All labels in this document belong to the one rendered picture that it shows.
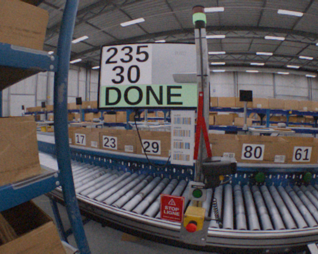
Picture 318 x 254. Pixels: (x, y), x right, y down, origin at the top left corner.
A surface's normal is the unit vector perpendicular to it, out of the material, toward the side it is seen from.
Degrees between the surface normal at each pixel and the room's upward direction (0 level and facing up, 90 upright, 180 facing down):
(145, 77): 86
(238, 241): 90
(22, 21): 90
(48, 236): 90
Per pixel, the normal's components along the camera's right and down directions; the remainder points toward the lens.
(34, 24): 0.93, 0.04
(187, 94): -0.02, 0.03
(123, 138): -0.36, 0.10
